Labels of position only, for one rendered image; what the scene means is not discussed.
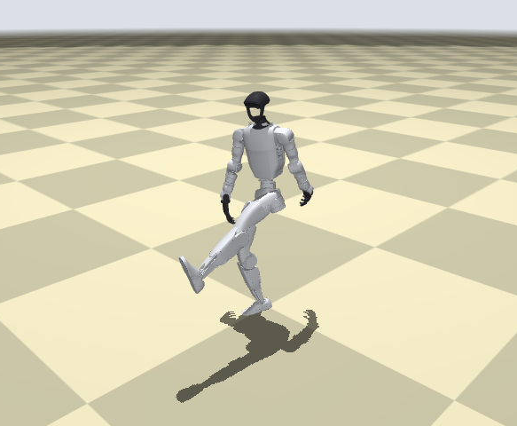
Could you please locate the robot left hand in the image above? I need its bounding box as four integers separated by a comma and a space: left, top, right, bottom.
300, 191, 313, 206

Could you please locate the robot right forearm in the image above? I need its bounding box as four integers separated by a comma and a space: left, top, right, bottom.
220, 164, 238, 199

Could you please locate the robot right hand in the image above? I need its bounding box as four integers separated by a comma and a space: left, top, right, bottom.
221, 194, 235, 224

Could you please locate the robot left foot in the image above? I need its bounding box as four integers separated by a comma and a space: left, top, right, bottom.
179, 256, 205, 294

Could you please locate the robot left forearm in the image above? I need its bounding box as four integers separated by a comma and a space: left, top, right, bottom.
294, 161, 314, 195

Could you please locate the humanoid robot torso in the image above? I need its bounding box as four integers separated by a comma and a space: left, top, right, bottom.
242, 122, 286, 198

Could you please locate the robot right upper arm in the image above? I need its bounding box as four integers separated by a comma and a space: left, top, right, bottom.
227, 128, 245, 173

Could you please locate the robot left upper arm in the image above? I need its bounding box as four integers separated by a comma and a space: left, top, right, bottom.
274, 128, 302, 174

